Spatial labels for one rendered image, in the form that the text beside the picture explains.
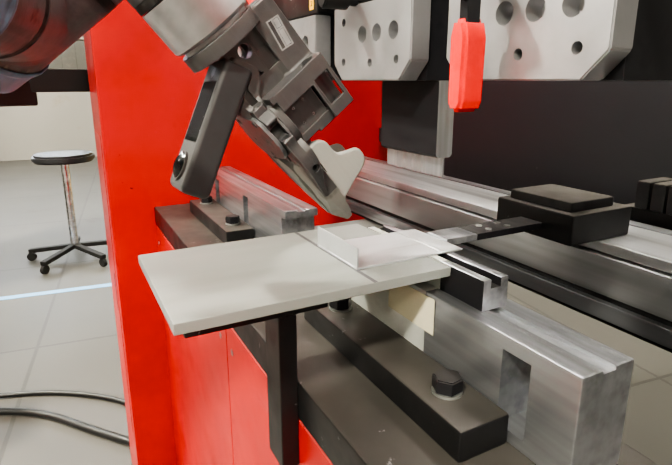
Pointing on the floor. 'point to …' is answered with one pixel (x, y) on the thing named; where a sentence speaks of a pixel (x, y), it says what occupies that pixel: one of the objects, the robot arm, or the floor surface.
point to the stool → (66, 208)
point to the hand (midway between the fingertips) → (336, 213)
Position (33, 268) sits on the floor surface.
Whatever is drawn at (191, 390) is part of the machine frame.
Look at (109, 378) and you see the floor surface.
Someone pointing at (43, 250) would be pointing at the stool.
